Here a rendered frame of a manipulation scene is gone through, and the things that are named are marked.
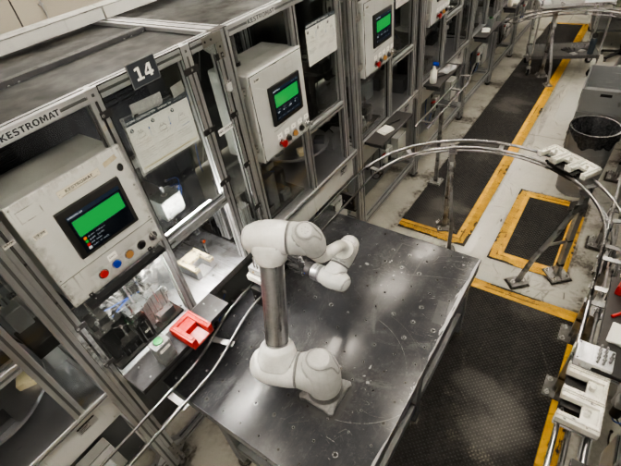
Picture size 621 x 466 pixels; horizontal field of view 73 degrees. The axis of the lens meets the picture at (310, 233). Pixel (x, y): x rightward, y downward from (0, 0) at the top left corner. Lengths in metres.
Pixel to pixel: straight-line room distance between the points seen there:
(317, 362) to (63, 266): 1.02
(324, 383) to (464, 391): 1.22
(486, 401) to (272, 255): 1.71
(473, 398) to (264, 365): 1.41
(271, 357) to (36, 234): 0.98
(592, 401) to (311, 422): 1.09
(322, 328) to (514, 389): 1.27
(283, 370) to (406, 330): 0.69
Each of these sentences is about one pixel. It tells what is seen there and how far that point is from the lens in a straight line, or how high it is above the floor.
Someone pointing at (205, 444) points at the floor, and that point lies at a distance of 2.86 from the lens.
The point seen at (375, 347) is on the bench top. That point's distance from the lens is 2.17.
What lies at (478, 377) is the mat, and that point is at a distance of 2.92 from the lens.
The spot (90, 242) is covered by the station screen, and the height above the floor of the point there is 1.58.
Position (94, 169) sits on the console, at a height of 1.79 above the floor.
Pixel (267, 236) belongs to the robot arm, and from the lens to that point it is 1.60.
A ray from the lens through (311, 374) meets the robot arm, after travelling 1.82.
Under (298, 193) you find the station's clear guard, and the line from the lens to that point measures 2.62.
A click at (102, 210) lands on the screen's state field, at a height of 1.66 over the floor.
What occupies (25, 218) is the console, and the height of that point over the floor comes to 1.77.
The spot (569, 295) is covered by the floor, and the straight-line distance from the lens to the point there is 3.51.
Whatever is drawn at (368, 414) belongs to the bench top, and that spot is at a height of 0.68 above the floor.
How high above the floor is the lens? 2.49
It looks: 41 degrees down
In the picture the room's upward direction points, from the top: 9 degrees counter-clockwise
